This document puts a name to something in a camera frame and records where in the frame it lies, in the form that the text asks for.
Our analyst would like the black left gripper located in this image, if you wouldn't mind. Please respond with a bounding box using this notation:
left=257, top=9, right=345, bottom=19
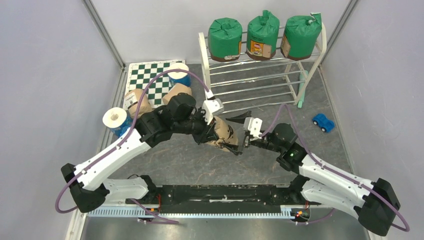
left=173, top=107, right=219, bottom=146

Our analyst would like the brown paper roll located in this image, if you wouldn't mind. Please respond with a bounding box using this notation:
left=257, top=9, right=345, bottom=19
left=206, top=116, right=238, bottom=152

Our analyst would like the brown roll with cartoon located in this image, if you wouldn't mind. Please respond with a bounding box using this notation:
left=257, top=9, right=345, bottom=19
left=162, top=83, right=192, bottom=105

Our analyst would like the green paper roll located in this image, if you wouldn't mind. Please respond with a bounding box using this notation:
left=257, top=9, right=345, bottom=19
left=246, top=10, right=280, bottom=61

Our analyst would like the green brown roll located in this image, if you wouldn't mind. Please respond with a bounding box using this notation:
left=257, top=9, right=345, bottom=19
left=280, top=12, right=322, bottom=61

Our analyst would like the brown roll with label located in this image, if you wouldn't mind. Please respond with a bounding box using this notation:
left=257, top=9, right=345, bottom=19
left=123, top=88, right=153, bottom=119

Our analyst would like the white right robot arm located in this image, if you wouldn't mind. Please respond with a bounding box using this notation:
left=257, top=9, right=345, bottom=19
left=228, top=111, right=401, bottom=237

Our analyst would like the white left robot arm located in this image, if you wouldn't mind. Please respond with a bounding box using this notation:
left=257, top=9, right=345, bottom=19
left=61, top=93, right=240, bottom=213

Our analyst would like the cream metal shelf rack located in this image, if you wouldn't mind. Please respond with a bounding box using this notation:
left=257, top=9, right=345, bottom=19
left=198, top=26, right=328, bottom=114

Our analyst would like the green roll on shelf left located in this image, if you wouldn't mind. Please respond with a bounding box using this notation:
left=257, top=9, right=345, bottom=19
left=208, top=17, right=243, bottom=62

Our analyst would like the blue white roll rear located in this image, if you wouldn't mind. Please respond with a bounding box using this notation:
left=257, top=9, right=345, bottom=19
left=167, top=62, right=191, bottom=87

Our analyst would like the blue white roll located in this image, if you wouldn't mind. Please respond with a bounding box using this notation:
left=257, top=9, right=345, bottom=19
left=167, top=62, right=191, bottom=87
left=102, top=107, right=132, bottom=137

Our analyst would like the mint green stick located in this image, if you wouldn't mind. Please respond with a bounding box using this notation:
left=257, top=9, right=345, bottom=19
left=297, top=70, right=310, bottom=110

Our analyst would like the blue toy car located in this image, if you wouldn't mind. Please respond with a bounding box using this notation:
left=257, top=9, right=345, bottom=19
left=312, top=113, right=336, bottom=133

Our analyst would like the green white chessboard mat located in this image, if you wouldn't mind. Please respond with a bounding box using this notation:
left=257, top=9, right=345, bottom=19
left=124, top=59, right=185, bottom=109

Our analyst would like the blue white roll front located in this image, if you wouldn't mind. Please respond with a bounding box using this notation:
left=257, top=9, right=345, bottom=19
left=102, top=107, right=132, bottom=137

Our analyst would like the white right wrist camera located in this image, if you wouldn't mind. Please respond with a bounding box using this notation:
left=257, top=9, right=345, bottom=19
left=243, top=117, right=263, bottom=140

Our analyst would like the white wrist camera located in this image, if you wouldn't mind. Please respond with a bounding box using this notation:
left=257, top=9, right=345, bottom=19
left=243, top=117, right=263, bottom=140
left=202, top=90, right=224, bottom=125

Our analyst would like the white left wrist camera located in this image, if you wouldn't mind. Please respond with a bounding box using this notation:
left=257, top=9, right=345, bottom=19
left=202, top=90, right=224, bottom=125

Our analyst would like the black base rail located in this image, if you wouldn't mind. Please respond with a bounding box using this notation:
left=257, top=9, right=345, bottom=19
left=88, top=184, right=312, bottom=221

